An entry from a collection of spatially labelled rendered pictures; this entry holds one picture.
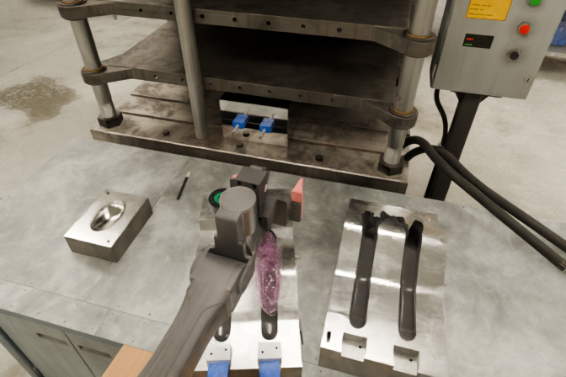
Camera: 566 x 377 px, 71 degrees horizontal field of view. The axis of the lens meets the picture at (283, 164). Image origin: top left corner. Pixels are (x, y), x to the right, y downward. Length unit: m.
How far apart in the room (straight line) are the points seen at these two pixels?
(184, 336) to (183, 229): 0.73
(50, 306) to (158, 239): 0.31
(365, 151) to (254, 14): 0.66
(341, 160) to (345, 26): 0.50
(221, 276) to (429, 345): 0.53
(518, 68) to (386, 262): 0.75
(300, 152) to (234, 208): 0.97
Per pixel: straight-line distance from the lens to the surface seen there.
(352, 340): 0.98
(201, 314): 0.58
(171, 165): 1.51
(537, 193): 2.97
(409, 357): 0.99
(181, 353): 0.56
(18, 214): 1.53
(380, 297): 1.02
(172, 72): 1.60
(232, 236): 0.61
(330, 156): 1.53
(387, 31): 1.27
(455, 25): 1.37
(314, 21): 1.32
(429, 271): 1.07
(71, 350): 1.55
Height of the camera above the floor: 1.73
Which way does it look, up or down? 39 degrees down
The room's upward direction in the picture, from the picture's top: straight up
